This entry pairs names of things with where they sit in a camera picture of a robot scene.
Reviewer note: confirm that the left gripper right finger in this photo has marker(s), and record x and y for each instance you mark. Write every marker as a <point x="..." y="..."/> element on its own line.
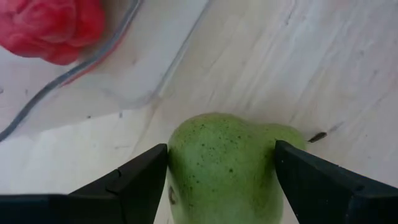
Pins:
<point x="314" y="193"/>

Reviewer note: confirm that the shallow clear plastic tray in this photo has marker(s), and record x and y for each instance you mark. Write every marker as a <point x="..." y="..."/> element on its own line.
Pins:
<point x="130" y="62"/>

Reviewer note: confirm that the red bell pepper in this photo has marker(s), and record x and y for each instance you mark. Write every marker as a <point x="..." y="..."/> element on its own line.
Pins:
<point x="49" y="28"/>

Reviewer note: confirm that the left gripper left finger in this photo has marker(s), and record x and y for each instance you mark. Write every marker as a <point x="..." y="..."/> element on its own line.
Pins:
<point x="140" y="186"/>

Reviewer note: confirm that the speckled green pear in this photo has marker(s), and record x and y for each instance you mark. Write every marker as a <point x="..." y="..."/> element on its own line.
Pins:
<point x="224" y="168"/>

